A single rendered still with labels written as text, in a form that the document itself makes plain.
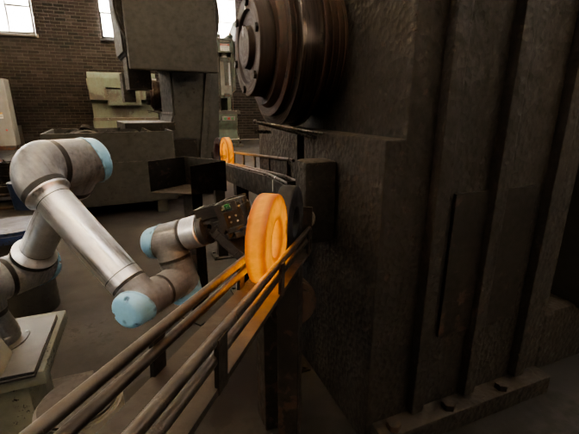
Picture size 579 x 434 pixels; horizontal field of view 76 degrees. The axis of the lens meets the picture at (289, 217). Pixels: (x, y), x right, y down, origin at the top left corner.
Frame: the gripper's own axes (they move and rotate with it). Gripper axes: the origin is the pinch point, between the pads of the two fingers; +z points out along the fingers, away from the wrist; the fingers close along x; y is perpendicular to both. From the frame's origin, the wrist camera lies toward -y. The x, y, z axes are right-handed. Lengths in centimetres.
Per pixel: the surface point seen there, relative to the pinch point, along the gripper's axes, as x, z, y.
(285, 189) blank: -2.4, 2.3, 6.2
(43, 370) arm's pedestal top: -11, -71, -21
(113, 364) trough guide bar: -52, -2, 3
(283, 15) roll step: 32, 6, 46
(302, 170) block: 25.4, 0.3, 6.1
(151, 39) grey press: 245, -147, 131
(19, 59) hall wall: 705, -741, 376
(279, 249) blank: -13.6, 1.2, -2.3
